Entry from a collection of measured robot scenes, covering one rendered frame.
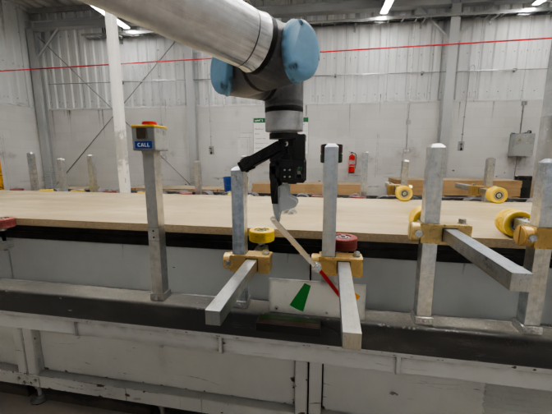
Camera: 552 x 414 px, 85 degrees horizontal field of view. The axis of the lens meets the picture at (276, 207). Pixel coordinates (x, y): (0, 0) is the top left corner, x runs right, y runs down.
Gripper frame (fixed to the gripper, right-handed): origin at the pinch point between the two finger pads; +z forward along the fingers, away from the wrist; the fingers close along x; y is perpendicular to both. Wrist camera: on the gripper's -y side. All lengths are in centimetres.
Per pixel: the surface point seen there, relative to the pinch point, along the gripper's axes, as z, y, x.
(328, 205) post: -1.9, 12.9, 6.2
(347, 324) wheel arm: 12.9, 16.6, -25.1
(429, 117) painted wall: -104, 241, 728
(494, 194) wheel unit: 5, 95, 96
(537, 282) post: 16, 63, 6
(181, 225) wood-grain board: 8.7, -37.2, 22.1
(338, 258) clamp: 12.0, 15.8, 5.5
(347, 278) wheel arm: 12.9, 17.6, -5.3
